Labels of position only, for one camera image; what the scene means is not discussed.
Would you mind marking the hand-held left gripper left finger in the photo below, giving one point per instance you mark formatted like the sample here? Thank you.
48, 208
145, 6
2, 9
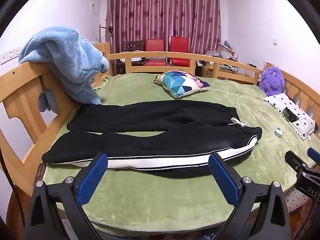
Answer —
93, 177

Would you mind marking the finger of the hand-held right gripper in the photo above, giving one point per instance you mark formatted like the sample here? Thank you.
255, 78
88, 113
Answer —
296, 162
314, 155

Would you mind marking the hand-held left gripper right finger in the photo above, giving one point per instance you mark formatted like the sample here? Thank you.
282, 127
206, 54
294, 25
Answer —
223, 177

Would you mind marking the black pants with white stripe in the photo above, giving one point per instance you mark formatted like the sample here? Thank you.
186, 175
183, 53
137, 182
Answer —
155, 132

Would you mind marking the star print bed sheet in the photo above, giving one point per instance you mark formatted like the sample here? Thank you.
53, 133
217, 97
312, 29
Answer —
297, 201

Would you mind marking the small round white object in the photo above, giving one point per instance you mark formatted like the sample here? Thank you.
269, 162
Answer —
278, 132

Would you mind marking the white pillow with black flowers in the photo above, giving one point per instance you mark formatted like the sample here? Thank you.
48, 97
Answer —
297, 116

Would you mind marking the green fleece bed blanket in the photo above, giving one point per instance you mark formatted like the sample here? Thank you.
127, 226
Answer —
155, 200

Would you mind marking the purple plush toy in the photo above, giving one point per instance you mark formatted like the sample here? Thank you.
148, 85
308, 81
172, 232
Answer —
272, 81

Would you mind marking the colourful geometric print pillow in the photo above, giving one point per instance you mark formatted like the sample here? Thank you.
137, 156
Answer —
181, 82

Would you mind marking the light blue fleece garment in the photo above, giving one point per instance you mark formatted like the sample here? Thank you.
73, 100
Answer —
67, 57

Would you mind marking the cardboard boxes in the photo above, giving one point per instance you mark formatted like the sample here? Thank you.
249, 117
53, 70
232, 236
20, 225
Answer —
225, 51

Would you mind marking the dark wooden chair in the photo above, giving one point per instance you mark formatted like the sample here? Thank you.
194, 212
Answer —
133, 46

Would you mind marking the red chair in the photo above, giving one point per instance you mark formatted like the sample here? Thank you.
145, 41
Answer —
154, 46
179, 46

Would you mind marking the dark red patterned curtain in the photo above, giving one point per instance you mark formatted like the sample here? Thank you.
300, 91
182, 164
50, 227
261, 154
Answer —
165, 12

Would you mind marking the wooden bed frame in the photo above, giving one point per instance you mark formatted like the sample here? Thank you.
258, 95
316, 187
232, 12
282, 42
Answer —
22, 100

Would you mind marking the white wall switch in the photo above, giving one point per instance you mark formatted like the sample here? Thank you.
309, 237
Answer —
275, 42

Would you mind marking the white wall sockets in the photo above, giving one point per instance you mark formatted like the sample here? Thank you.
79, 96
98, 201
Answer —
10, 55

